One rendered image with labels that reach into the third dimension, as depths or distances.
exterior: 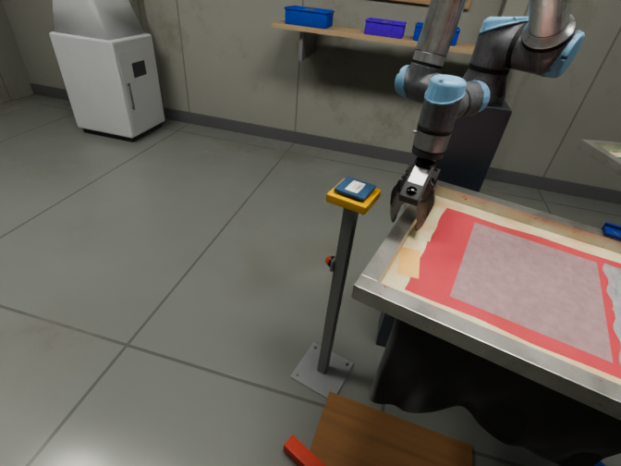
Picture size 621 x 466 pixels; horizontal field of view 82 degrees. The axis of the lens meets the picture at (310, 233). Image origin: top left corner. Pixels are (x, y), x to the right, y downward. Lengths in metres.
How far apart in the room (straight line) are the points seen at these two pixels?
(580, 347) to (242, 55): 3.53
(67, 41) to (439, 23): 3.38
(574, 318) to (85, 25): 3.72
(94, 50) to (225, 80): 1.13
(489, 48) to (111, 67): 3.09
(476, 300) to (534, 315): 0.12
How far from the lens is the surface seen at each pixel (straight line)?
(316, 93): 3.69
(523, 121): 3.74
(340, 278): 1.30
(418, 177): 0.86
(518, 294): 0.92
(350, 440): 1.64
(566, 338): 0.88
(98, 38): 3.78
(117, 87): 3.76
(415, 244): 0.95
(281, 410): 1.68
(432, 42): 0.97
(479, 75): 1.27
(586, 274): 1.10
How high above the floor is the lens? 1.49
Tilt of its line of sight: 36 degrees down
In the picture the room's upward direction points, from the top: 6 degrees clockwise
